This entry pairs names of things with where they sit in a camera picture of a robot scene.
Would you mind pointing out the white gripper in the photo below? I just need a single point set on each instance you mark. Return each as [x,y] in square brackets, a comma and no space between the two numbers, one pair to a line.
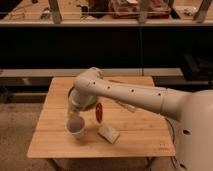
[76,103]

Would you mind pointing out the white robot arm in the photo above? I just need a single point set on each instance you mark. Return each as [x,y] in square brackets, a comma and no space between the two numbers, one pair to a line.
[193,110]

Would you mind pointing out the green ceramic bowl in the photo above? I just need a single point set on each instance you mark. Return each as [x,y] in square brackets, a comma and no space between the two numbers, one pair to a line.
[91,99]

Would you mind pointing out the red oblong object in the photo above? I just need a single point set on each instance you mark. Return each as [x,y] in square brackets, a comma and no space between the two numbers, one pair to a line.
[99,112]

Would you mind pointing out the dark brown rectangular block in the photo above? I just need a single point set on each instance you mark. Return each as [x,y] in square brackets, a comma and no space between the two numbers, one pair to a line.
[115,81]

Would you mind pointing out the beige sponge block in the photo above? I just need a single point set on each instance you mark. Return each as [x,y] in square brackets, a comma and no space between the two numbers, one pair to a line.
[109,133]

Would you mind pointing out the wooden table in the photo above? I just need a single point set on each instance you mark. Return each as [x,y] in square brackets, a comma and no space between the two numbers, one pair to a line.
[142,133]

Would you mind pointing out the brown tray on shelf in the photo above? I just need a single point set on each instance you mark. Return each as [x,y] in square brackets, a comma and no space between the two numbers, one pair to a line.
[131,9]

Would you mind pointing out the wooden workbench shelf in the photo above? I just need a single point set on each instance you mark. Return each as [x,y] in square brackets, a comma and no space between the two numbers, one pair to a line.
[95,13]

